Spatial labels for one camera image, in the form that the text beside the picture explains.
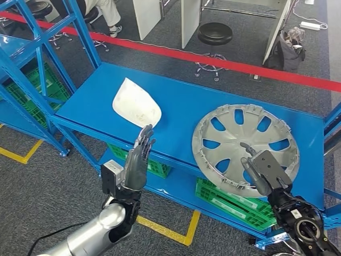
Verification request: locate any person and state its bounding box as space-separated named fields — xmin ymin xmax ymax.
xmin=49 ymin=0 xmax=123 ymax=38

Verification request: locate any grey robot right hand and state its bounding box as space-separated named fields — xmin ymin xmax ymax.
xmin=239 ymin=142 xmax=293 ymax=198

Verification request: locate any silver wheel hubcap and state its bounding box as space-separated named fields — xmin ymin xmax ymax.
xmin=192 ymin=103 xmax=301 ymax=198

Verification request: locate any white mirror cover part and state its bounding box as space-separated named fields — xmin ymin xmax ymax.
xmin=112 ymin=77 xmax=162 ymax=129

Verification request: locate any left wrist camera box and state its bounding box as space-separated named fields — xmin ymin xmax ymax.
xmin=100 ymin=159 xmax=124 ymax=197

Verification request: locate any black backpack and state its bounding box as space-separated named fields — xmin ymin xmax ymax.
xmin=263 ymin=27 xmax=306 ymax=71

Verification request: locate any green plastic crate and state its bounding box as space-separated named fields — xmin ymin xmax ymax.
xmin=195 ymin=177 xmax=278 ymax=232
xmin=5 ymin=62 xmax=71 ymax=129
xmin=106 ymin=143 xmax=173 ymax=179

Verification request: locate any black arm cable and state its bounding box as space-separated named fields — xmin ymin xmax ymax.
xmin=26 ymin=220 xmax=88 ymax=256

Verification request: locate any red barrier tape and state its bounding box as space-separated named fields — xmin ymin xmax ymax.
xmin=0 ymin=10 xmax=341 ymax=93

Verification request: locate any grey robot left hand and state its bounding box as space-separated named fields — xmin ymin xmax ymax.
xmin=122 ymin=124 xmax=157 ymax=191

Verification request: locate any blue metal shelf rack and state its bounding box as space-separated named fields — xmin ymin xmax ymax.
xmin=0 ymin=33 xmax=72 ymax=158
xmin=0 ymin=0 xmax=341 ymax=252

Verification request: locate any white power strip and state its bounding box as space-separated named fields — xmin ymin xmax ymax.
xmin=300 ymin=21 xmax=327 ymax=31

